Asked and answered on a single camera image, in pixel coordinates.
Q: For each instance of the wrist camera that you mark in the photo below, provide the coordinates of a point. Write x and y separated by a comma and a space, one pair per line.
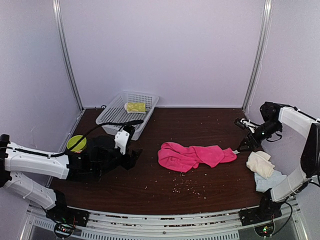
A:
244, 123
121, 140

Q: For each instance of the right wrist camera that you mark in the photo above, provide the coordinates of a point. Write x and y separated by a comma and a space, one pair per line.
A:
244, 123

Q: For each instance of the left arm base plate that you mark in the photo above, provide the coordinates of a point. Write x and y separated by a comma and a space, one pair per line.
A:
69, 216

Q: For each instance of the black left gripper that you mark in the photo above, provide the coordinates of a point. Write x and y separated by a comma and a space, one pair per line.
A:
131, 158

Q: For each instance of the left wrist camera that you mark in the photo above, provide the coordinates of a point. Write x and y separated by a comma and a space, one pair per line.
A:
121, 140

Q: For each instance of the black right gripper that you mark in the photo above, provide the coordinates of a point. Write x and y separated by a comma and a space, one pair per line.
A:
250, 143

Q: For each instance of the light blue towel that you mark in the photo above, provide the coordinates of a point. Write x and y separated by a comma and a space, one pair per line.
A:
263, 184

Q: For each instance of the left aluminium corner post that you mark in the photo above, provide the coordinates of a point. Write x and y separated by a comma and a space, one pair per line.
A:
65, 53

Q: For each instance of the aluminium corner post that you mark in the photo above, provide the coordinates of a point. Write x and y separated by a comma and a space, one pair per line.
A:
261, 45
65, 53

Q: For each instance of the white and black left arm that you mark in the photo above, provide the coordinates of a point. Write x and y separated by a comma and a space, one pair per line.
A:
15, 160

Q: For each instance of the cream towel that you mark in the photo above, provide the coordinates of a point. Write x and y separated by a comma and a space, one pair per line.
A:
259, 162

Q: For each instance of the green and white patterned towel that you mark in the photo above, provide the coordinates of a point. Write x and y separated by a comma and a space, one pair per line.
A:
135, 107

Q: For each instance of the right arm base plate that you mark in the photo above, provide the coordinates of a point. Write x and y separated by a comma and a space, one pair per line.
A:
256, 215

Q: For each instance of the green bowl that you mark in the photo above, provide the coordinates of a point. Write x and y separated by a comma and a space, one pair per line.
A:
77, 144

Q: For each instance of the white perforated plastic basket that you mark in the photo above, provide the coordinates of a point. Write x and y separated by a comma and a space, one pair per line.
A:
117, 111

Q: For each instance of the right aluminium corner post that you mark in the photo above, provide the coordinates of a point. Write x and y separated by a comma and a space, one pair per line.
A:
261, 45

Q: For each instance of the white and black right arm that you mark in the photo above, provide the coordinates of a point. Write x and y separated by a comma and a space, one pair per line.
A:
289, 137

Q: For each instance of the pink towel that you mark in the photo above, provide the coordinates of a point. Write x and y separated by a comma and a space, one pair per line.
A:
176, 157

